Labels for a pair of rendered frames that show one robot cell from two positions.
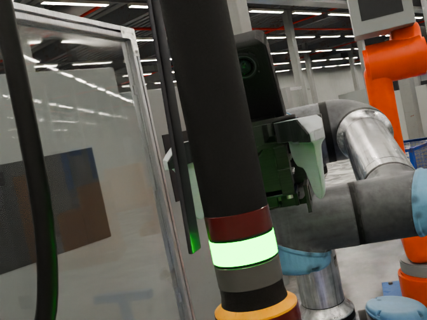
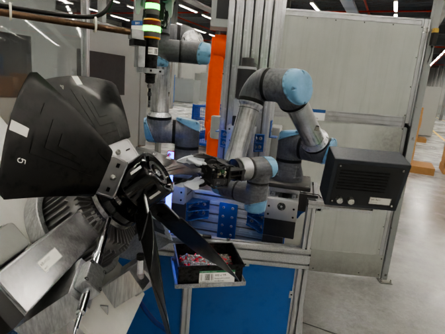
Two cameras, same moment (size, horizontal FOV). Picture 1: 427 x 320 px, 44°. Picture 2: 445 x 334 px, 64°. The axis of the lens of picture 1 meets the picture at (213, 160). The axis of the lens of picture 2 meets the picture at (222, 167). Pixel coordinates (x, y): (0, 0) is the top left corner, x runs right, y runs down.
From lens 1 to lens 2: 72 cm
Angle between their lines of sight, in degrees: 22
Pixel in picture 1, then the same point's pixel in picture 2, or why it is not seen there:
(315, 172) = (170, 9)
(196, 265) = not seen: hidden behind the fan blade
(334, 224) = (172, 50)
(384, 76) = (220, 55)
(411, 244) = (210, 151)
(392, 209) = (191, 50)
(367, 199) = (184, 45)
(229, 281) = (148, 10)
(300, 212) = (161, 43)
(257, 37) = not seen: outside the picture
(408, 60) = not seen: hidden behind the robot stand
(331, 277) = (165, 99)
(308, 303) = (153, 109)
